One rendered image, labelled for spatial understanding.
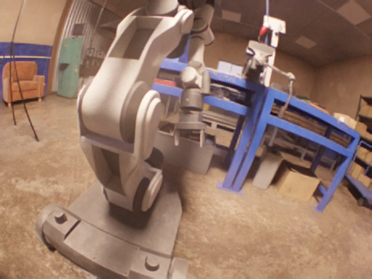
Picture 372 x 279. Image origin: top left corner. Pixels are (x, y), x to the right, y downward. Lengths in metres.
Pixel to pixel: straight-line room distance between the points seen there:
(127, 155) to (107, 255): 0.35
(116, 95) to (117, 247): 0.46
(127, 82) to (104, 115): 0.08
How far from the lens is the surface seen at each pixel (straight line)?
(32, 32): 4.66
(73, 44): 4.24
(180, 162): 1.37
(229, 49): 6.72
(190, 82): 0.58
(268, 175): 1.50
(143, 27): 0.48
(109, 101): 0.31
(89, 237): 0.60
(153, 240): 0.62
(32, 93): 3.87
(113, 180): 0.54
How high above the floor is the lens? 0.69
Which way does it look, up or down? 19 degrees down
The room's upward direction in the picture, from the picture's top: 14 degrees clockwise
